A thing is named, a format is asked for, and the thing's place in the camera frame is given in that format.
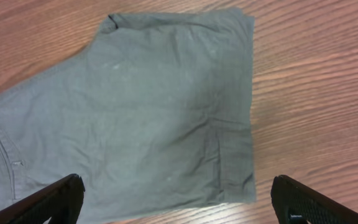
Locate grey shorts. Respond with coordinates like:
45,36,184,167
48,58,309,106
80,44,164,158
0,8,256,223

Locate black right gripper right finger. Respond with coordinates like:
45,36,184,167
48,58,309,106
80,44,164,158
270,175,358,224

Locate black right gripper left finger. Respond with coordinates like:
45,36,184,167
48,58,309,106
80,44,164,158
0,174,85,224

